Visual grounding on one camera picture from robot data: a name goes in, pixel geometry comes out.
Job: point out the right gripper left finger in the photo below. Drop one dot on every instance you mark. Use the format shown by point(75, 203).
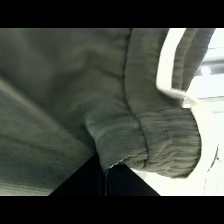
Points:
point(86, 180)

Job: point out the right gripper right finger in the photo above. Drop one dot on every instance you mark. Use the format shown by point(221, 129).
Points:
point(128, 183)

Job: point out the dark green garment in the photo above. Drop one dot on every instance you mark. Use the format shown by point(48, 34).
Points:
point(66, 93)

